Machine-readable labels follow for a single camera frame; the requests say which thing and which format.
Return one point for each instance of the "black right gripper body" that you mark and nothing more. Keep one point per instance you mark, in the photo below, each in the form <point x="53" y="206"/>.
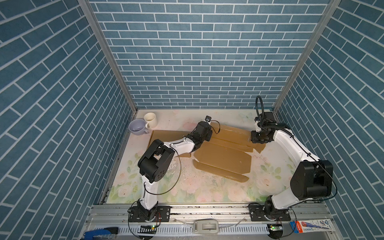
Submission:
<point x="258" y="137"/>

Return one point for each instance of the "brown cardboard sheet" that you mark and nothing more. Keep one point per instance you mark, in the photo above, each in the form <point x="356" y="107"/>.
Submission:
<point x="228" y="154"/>

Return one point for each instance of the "brown cardboard box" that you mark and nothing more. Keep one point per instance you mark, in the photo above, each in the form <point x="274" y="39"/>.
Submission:
<point x="166" y="136"/>

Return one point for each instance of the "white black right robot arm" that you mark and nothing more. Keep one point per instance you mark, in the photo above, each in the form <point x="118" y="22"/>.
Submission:
<point x="312" y="178"/>

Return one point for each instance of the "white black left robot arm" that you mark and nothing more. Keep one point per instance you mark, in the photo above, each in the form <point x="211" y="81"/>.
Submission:
<point x="154" y="163"/>

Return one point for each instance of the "white red blue tube box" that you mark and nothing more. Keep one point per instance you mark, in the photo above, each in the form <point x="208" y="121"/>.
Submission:
<point x="310" y="226"/>

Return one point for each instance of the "white ceramic mug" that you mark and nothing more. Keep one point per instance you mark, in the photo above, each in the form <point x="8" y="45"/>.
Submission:
<point x="151" y="120"/>

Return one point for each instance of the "lavender speckled ceramic cup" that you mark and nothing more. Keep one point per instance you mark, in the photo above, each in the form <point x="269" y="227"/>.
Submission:
<point x="138" y="127"/>

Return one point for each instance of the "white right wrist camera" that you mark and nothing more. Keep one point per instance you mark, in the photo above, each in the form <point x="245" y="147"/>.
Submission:
<point x="257" y="127"/>

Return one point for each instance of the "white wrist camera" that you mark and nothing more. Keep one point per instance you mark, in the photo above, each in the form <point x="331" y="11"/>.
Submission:
<point x="208" y="119"/>
<point x="257" y="127"/>

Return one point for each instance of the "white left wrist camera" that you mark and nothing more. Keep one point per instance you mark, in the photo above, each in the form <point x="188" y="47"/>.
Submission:
<point x="208" y="119"/>

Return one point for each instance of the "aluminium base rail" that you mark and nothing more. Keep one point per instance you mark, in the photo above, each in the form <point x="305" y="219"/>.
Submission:
<point x="175" y="222"/>

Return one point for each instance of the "grey metal corner post right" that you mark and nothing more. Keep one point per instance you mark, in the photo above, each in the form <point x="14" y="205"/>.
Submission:
<point x="318" y="30"/>

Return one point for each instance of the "grey metal corner post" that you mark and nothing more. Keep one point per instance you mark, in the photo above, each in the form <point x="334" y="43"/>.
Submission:
<point x="95" y="26"/>
<point x="318" y="30"/>

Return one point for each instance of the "grey metal corner post left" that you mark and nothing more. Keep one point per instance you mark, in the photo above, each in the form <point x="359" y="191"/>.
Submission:
<point x="95" y="26"/>

